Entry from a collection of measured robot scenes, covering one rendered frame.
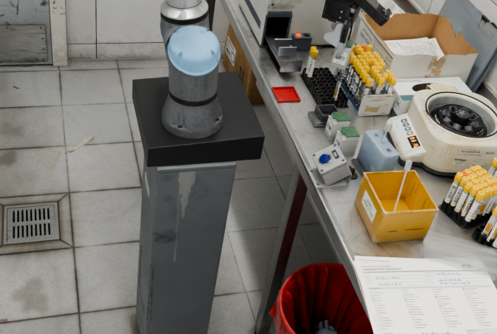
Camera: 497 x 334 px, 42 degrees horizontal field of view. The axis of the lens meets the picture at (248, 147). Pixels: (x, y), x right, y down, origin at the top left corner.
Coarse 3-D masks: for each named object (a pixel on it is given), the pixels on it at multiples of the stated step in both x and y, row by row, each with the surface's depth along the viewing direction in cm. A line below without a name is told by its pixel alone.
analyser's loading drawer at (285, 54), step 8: (272, 32) 207; (280, 32) 208; (272, 40) 203; (280, 40) 198; (288, 40) 199; (272, 48) 199; (280, 48) 194; (288, 48) 195; (296, 48) 196; (280, 56) 196; (288, 56) 197; (296, 56) 197; (280, 64) 192; (288, 64) 192; (296, 64) 193
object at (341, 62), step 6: (336, 48) 170; (348, 48) 170; (336, 54) 171; (342, 54) 171; (348, 54) 170; (336, 60) 172; (342, 60) 172; (348, 60) 174; (336, 66) 173; (342, 66) 173
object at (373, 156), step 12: (372, 132) 162; (372, 144) 160; (384, 144) 159; (360, 156) 166; (372, 156) 161; (384, 156) 156; (396, 156) 157; (360, 168) 165; (372, 168) 162; (384, 168) 159
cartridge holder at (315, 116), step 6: (318, 108) 179; (324, 108) 181; (330, 108) 181; (336, 108) 180; (312, 114) 180; (318, 114) 178; (324, 114) 181; (330, 114) 181; (312, 120) 178; (318, 120) 178; (324, 120) 177
